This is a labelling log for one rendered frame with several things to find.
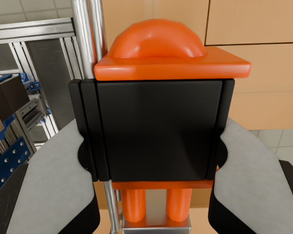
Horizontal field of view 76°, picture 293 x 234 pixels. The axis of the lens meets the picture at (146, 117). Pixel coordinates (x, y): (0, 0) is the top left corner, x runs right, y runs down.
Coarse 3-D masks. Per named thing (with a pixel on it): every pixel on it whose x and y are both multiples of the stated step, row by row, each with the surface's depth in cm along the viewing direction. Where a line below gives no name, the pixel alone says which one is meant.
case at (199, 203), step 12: (96, 192) 41; (192, 192) 41; (204, 192) 41; (120, 204) 38; (192, 204) 38; (204, 204) 38; (108, 216) 39; (192, 216) 39; (204, 216) 39; (108, 228) 41; (120, 228) 41; (192, 228) 41; (204, 228) 41
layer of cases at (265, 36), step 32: (128, 0) 66; (160, 0) 66; (192, 0) 66; (224, 0) 66; (256, 0) 66; (288, 0) 66; (224, 32) 71; (256, 32) 71; (288, 32) 71; (256, 64) 76; (288, 64) 76; (256, 96) 83; (288, 96) 83; (256, 128) 91; (288, 128) 91
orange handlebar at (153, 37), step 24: (144, 24) 10; (168, 24) 10; (120, 48) 10; (144, 48) 10; (168, 48) 10; (192, 48) 10; (120, 192) 16; (144, 192) 16; (168, 192) 16; (168, 216) 17
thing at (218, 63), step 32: (96, 64) 9; (128, 64) 9; (160, 64) 9; (192, 64) 9; (224, 64) 9; (128, 96) 9; (160, 96) 9; (192, 96) 9; (224, 96) 9; (128, 128) 10; (160, 128) 10; (192, 128) 10; (128, 160) 11; (160, 160) 11; (192, 160) 11
